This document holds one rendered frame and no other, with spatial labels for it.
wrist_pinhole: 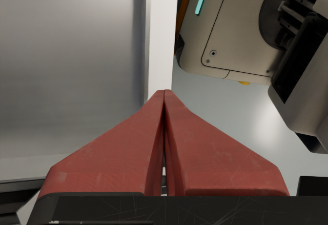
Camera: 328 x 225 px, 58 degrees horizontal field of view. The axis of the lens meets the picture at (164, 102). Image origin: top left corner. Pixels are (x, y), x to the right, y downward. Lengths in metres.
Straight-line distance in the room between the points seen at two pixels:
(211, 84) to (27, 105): 1.19
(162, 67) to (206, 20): 0.68
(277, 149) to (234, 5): 1.18
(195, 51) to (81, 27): 0.76
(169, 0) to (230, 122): 1.40
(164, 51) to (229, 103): 1.27
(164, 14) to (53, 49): 0.11
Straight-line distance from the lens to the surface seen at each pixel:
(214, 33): 1.01
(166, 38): 0.30
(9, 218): 0.45
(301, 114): 0.57
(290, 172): 2.21
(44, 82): 0.32
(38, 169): 0.38
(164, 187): 0.42
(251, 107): 1.64
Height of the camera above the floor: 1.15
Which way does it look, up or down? 52 degrees down
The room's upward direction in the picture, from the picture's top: 164 degrees clockwise
